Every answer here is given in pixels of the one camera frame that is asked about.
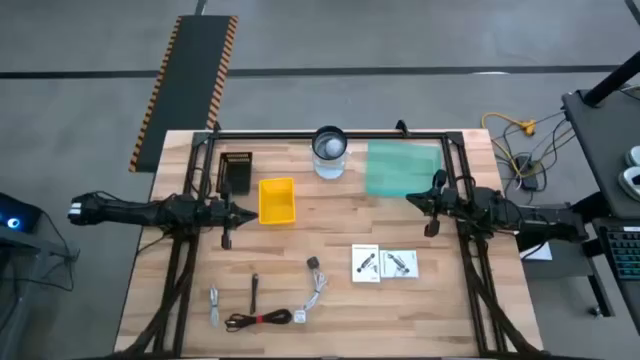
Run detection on white cable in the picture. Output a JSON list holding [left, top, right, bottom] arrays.
[[302, 268, 329, 312]]

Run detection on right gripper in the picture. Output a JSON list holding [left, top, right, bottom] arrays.
[[405, 169, 459, 238]]

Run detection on teal translucent plastic bin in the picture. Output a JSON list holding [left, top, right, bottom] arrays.
[[364, 139, 444, 199]]

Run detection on grey cable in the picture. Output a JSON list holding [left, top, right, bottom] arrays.
[[208, 284, 221, 329]]

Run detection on yellow plastic bin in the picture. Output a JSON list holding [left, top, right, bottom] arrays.
[[257, 176, 297, 226]]

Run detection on black power box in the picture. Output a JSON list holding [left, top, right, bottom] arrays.
[[514, 154, 540, 192]]

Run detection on wide white instruction booklet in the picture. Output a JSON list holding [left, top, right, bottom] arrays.
[[379, 249, 420, 280]]

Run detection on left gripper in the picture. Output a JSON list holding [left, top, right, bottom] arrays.
[[208, 182, 259, 250]]

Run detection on black pen tool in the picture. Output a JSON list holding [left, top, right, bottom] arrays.
[[249, 272, 260, 316]]

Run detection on black keyboard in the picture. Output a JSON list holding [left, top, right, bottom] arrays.
[[597, 224, 640, 281]]

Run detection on tall white instruction booklet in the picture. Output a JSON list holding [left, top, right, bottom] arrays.
[[351, 243, 382, 284]]

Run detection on white paper sheet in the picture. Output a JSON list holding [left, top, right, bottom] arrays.
[[519, 242, 554, 262]]

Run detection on black device with blue light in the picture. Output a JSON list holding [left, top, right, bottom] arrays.
[[0, 192, 44, 234]]

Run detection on black floor cables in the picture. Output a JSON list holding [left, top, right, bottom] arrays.
[[492, 110, 576, 191]]

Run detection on black cable with red tie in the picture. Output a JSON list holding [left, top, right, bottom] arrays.
[[223, 307, 294, 333]]

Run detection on black hazard-striped floor mat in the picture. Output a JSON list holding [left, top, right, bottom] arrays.
[[128, 14, 240, 174]]

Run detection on black desk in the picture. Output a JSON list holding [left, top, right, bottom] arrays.
[[560, 87, 640, 221]]

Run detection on black aluminium table frame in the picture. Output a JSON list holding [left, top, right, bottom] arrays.
[[114, 119, 546, 360]]

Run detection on grey metal stand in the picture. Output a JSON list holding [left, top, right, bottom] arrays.
[[0, 227, 81, 360]]

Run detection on black pole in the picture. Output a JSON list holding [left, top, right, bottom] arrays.
[[582, 49, 640, 109]]

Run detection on white cylindrical container on stand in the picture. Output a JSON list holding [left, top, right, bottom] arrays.
[[310, 124, 350, 180]]

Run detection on black mesh basket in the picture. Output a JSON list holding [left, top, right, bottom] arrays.
[[215, 151, 254, 196]]

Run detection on yellow floor cable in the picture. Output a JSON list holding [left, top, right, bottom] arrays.
[[481, 112, 539, 176]]

